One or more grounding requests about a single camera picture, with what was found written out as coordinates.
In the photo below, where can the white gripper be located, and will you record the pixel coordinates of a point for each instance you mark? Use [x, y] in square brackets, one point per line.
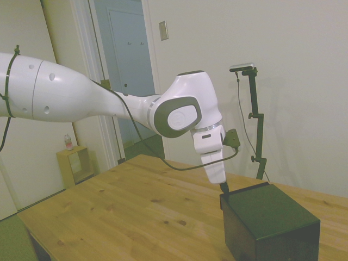
[214, 167]

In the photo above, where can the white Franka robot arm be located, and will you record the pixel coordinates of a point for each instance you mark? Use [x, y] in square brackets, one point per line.
[81, 95]

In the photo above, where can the black drawer cabinet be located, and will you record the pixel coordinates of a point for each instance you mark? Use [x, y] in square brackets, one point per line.
[274, 217]

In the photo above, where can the blue door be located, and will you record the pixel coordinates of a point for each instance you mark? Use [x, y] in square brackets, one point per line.
[133, 76]

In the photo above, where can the wooden cube shelf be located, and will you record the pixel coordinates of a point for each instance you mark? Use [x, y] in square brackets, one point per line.
[71, 168]

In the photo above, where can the clear bottle red liquid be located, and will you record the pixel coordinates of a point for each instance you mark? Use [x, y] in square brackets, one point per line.
[68, 142]

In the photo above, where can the dark wrist camera box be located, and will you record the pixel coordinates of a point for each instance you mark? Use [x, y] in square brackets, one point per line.
[231, 139]

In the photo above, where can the black camera stand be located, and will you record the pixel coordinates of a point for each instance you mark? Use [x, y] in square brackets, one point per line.
[257, 114]

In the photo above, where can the grey exterior camera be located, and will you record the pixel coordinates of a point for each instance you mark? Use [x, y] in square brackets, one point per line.
[242, 67]

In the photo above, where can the metal wall switch plate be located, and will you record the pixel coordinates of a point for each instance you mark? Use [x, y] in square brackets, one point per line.
[163, 31]

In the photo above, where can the white door frame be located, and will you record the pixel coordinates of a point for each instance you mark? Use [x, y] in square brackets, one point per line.
[89, 54]

